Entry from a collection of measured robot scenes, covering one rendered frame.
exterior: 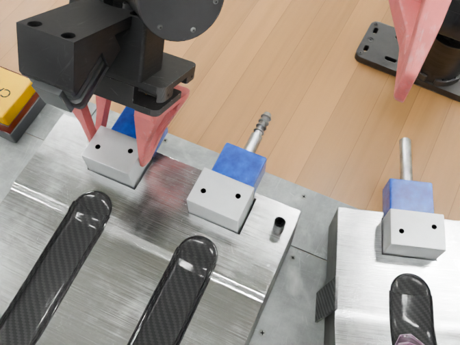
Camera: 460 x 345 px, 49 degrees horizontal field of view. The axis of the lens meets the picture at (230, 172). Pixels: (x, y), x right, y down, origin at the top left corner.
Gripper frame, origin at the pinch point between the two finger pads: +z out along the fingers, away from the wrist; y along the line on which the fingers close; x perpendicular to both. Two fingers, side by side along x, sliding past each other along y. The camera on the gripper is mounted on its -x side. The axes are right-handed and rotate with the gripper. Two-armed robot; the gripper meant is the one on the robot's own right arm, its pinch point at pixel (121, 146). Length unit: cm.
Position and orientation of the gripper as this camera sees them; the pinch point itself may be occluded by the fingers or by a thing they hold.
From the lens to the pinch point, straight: 48.6
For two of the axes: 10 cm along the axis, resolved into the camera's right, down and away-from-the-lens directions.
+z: -1.8, 8.0, 5.7
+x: 3.6, -4.8, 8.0
